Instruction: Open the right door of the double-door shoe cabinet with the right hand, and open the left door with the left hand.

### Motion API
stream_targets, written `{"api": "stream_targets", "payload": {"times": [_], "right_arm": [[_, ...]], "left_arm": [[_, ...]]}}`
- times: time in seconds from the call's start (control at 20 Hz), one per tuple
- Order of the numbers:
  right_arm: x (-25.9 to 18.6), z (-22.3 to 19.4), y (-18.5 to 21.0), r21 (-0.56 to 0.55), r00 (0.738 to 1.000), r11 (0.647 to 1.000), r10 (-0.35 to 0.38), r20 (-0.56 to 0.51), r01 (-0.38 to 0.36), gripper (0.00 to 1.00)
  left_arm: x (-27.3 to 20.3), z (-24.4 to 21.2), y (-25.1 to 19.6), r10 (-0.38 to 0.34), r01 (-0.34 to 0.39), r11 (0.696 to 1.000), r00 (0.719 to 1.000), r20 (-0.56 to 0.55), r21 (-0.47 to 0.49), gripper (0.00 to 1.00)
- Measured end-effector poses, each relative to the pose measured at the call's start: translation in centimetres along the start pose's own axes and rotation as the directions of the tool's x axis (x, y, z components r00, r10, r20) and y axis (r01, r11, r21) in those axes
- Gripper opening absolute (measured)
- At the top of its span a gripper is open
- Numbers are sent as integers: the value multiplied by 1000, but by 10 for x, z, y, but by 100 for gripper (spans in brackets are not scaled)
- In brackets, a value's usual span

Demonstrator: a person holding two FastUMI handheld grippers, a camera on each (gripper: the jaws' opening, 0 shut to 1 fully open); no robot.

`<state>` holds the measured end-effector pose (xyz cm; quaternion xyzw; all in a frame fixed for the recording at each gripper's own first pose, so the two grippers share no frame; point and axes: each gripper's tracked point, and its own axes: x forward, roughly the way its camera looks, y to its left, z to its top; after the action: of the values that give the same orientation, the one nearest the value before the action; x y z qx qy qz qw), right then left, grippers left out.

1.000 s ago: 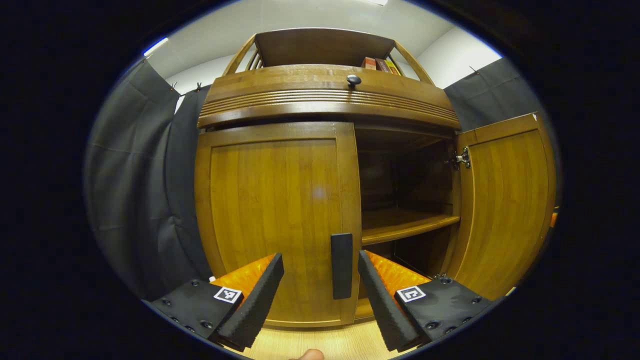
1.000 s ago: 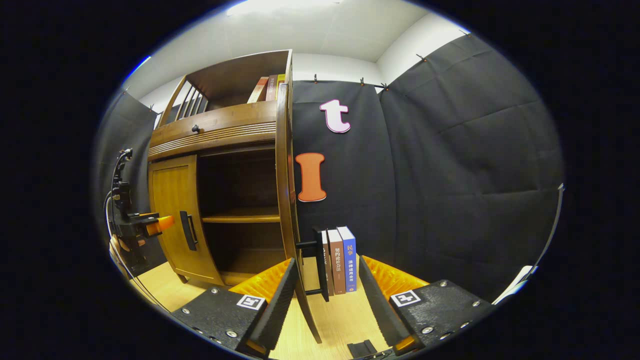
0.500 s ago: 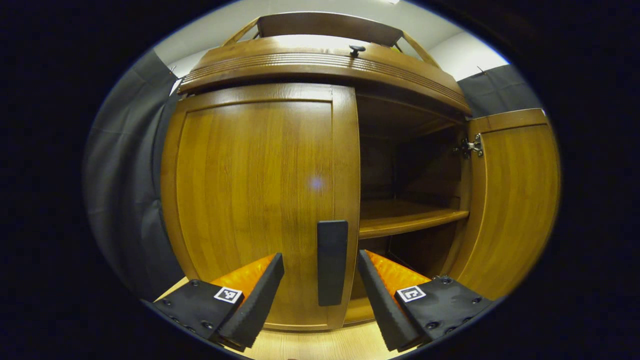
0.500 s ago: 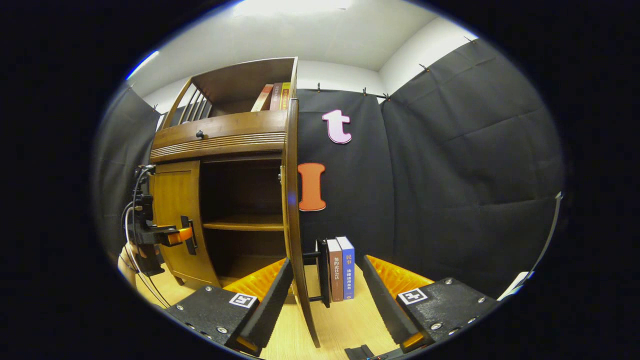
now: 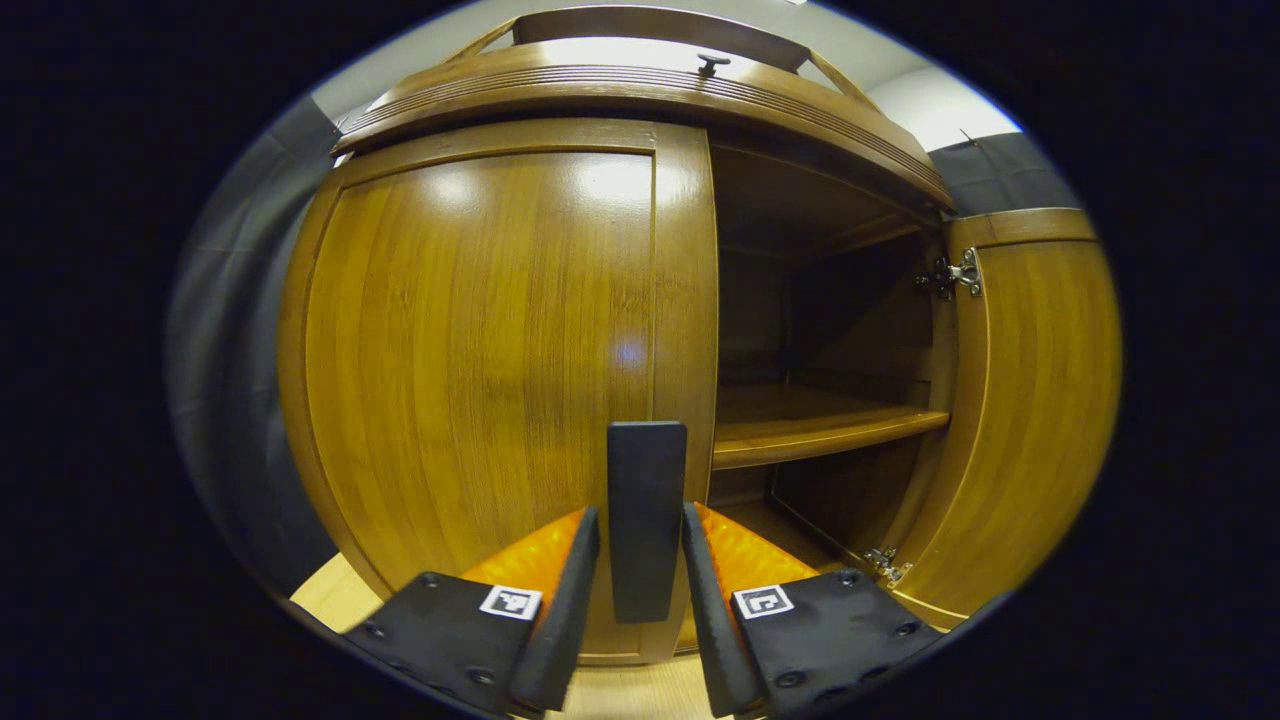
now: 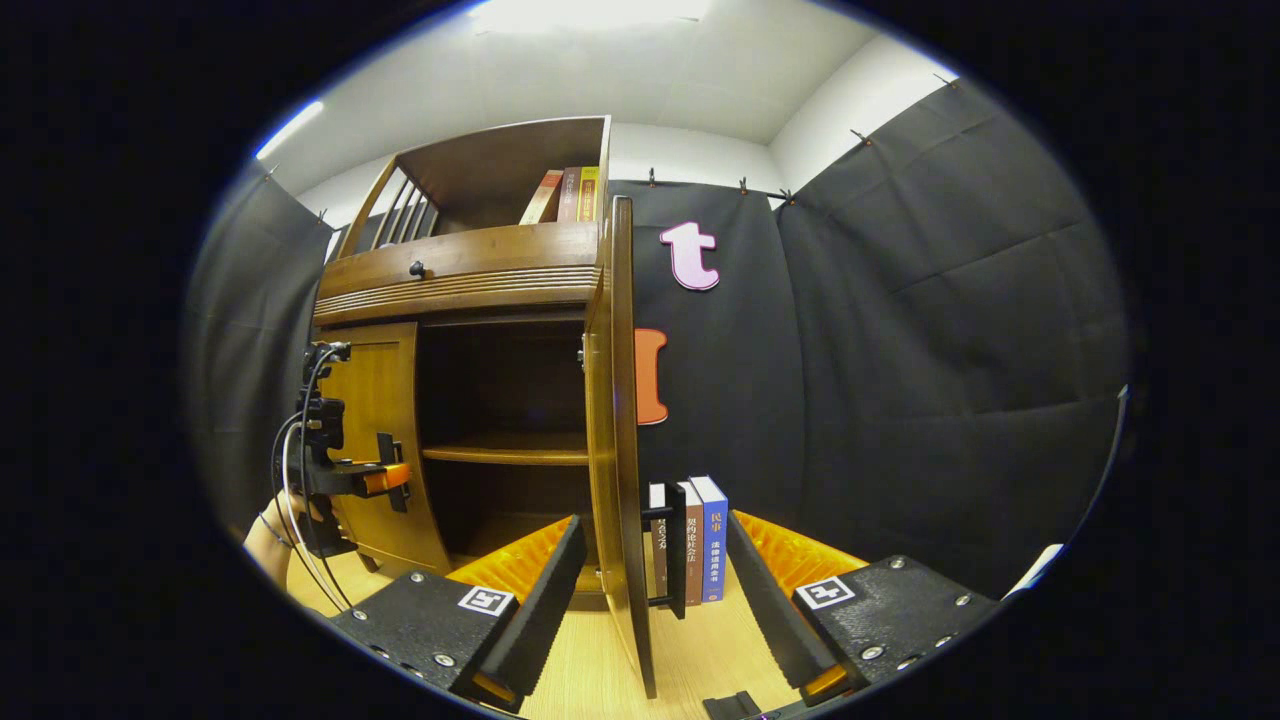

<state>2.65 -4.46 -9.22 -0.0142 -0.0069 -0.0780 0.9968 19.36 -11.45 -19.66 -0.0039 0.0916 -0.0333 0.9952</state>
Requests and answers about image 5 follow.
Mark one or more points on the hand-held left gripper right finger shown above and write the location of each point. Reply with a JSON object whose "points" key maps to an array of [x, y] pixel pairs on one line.
{"points": [[712, 630]]}

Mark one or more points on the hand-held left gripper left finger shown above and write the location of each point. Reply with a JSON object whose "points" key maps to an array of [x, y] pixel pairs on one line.
{"points": [[565, 620]]}

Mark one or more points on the wooden cabinet door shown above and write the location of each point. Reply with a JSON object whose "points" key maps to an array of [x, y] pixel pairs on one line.
{"points": [[1030, 400], [480, 340]]}

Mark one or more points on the wooden double-door shoe cabinet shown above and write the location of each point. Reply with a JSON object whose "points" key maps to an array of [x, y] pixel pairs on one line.
{"points": [[860, 320]]}

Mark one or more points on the silver door hinge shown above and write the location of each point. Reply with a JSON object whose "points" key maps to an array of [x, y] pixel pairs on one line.
{"points": [[958, 272], [888, 566]]}

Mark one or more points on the wooden inner shelf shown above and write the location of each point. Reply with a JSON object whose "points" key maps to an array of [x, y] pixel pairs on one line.
{"points": [[800, 430]]}

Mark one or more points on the wooden drawer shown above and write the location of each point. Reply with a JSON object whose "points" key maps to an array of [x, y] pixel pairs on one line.
{"points": [[600, 85]]}

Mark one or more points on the black drawer knob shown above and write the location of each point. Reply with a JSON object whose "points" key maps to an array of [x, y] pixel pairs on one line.
{"points": [[713, 64]]}

